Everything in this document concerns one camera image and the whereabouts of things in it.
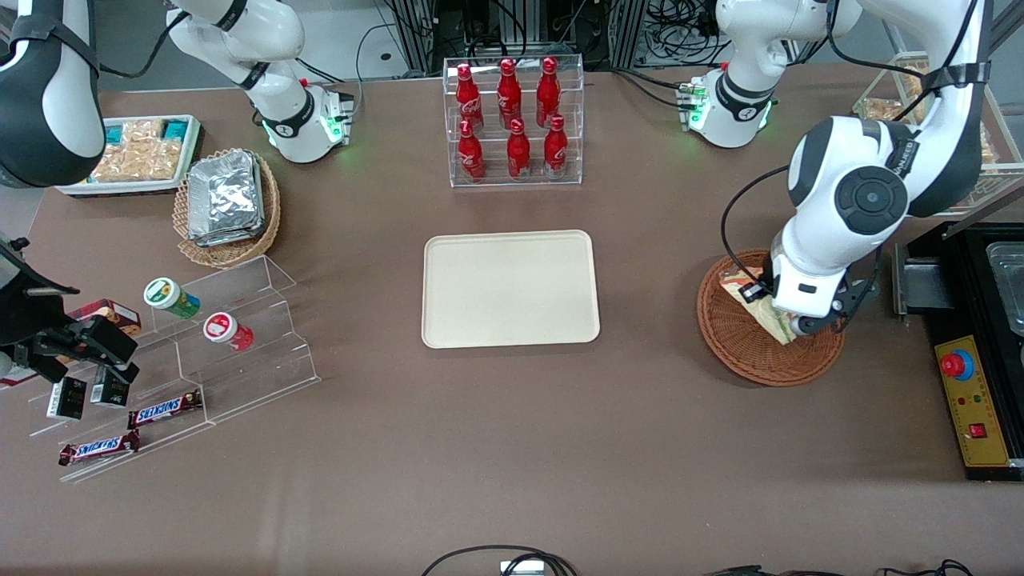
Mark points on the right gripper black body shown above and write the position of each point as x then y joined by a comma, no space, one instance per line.
24,320

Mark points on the triangular sandwich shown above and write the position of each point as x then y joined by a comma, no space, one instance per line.
766,320

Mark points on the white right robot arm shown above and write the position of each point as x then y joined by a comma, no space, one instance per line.
48,96

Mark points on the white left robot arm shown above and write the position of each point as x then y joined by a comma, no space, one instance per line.
832,152

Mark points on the round brown wicker basket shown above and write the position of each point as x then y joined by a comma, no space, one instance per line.
736,352

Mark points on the white rectangular snack tray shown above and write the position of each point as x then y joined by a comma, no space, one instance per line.
80,189

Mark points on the oval tan wicker basket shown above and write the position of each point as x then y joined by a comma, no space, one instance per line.
228,254

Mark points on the beige plastic tray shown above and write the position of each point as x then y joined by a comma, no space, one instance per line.
512,288

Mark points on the brown red chocolate box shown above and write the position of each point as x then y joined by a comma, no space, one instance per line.
116,314

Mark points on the small black box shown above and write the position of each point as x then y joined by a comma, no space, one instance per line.
110,392
66,398

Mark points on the green cup with white lid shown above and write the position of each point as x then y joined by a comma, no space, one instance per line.
168,296

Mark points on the Snickers chocolate bar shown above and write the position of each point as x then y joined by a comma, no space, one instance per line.
98,449
164,410

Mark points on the red cup with white lid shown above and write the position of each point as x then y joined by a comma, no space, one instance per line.
226,330

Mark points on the clear acrylic stepped display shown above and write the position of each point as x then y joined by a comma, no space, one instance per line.
264,376

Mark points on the silver foil packet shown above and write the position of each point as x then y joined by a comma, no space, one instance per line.
224,192
240,238

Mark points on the clear bag of tan snacks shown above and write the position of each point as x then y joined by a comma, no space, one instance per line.
156,148
880,110
116,166
914,70

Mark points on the red emergency stop button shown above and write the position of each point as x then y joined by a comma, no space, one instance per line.
956,366

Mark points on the teal snack packet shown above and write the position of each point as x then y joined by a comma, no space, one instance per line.
176,129
114,134

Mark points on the black yellow control box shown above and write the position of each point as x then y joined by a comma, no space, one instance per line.
980,400

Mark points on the clear plastic container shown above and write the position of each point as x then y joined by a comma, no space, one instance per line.
1008,280

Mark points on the red cola bottle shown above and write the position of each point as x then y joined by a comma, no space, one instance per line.
518,150
470,152
469,100
555,148
548,92
509,94

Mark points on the clear acrylic bottle rack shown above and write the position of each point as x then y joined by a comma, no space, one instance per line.
450,172

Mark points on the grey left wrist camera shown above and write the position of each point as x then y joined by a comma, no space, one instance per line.
812,326

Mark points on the aluminium frame rack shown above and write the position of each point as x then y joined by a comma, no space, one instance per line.
416,32

